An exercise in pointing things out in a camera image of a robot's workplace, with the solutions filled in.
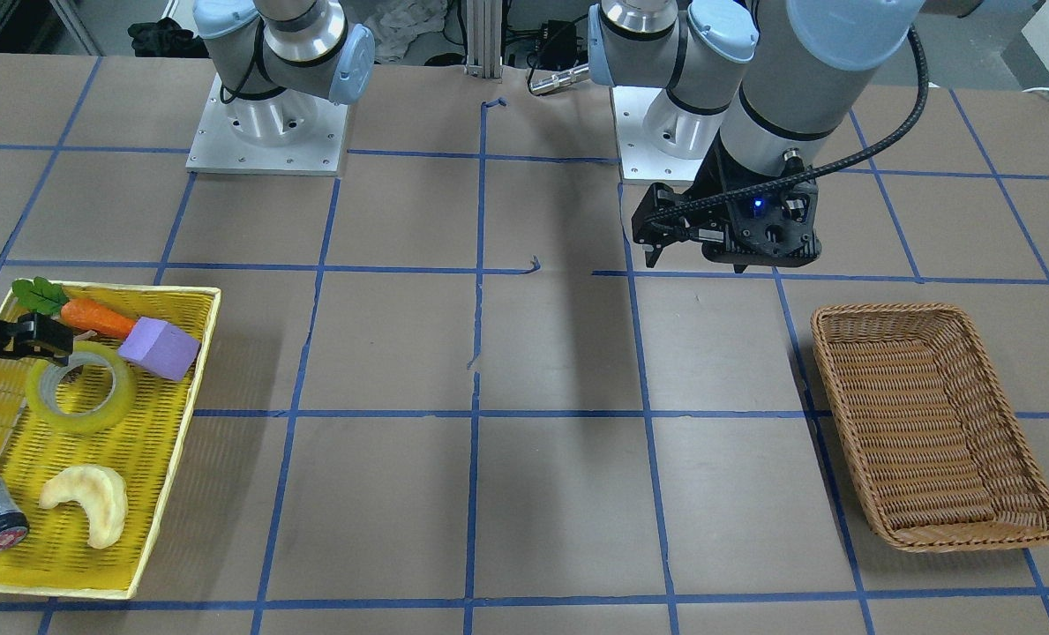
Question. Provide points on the silver metal connector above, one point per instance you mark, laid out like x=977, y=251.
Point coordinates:
x=559, y=80

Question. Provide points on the toy carrot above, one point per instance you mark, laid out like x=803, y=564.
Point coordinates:
x=43, y=296

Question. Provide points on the yellow woven basket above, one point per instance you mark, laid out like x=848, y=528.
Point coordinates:
x=89, y=446

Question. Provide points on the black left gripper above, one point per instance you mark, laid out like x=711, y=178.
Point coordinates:
x=712, y=196

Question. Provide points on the aluminium frame post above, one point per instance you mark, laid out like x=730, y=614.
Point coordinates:
x=484, y=35

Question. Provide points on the toy banana slice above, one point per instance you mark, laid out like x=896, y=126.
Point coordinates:
x=99, y=491

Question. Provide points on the brown wicker basket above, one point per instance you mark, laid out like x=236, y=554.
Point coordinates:
x=935, y=452

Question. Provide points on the yellow tape roll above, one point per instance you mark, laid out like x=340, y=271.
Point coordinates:
x=94, y=391

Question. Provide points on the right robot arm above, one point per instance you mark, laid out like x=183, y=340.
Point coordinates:
x=286, y=74

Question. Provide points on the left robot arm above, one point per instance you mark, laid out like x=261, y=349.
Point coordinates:
x=780, y=76

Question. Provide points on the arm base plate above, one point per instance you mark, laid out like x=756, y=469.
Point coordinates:
x=658, y=141
x=291, y=134

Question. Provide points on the purple foam block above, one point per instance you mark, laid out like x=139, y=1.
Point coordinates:
x=160, y=347

